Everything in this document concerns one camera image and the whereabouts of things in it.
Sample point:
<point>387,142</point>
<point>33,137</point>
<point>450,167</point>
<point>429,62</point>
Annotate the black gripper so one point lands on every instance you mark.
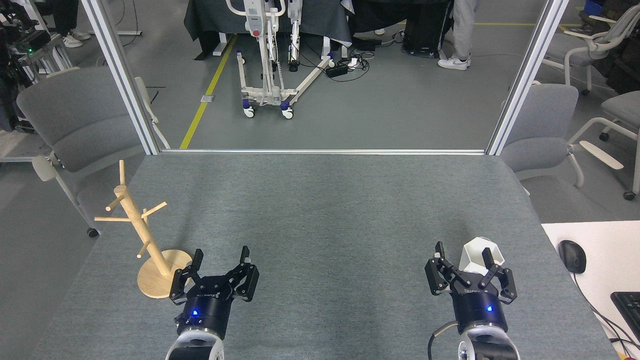
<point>475,307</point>
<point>212,310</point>

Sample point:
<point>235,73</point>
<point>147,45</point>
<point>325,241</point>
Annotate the white hexagonal cup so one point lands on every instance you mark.
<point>475,255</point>

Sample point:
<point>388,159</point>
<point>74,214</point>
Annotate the wooden cup rack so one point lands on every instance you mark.
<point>162,280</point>

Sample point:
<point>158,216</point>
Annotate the black equipment rack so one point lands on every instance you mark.
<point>30,42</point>

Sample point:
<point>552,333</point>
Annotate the black computer mouse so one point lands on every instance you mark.
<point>572,256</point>

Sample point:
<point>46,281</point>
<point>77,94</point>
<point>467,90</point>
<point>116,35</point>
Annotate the white desk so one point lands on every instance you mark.
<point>610,250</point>

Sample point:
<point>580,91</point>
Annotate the black keyboard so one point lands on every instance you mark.
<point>629,312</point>

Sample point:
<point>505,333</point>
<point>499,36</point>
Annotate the grey chair with beige armrests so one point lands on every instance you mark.
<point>75,115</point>
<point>540,125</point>

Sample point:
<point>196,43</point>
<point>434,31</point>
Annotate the grey floor socket plate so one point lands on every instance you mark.
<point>208,98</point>

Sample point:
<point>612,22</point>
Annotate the white wheeled stand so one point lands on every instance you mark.
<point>272,92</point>

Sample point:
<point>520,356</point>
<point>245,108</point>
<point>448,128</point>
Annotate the grey wheeled office chair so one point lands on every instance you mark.
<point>625,107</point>

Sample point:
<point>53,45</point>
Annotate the black power adapter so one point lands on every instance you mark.
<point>337,71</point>

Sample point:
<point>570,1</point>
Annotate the white office chair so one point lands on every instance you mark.
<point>580,56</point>

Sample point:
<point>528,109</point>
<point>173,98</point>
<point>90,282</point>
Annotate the dark table cloth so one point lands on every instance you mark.
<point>215,20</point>

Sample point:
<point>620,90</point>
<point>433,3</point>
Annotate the silver frame crossbar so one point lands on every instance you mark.
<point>325,151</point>

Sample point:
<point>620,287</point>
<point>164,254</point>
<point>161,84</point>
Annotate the silver frame post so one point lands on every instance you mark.
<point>525,75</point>
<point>120,75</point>

